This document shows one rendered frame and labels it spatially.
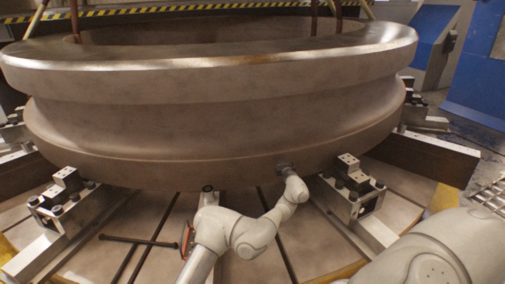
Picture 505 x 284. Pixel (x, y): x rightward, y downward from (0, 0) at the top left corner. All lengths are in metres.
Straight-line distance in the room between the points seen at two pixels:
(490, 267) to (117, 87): 1.63
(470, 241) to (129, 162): 1.75
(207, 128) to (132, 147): 0.56
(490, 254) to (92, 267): 2.09
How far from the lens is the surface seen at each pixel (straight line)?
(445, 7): 7.10
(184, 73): 1.43
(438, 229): 0.53
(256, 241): 0.96
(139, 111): 1.79
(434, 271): 0.43
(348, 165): 1.89
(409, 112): 3.74
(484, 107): 5.72
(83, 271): 2.20
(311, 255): 1.95
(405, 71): 6.89
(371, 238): 1.99
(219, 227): 1.01
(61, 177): 2.18
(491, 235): 0.58
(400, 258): 0.44
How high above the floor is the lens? 1.89
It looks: 27 degrees down
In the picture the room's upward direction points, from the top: 1 degrees counter-clockwise
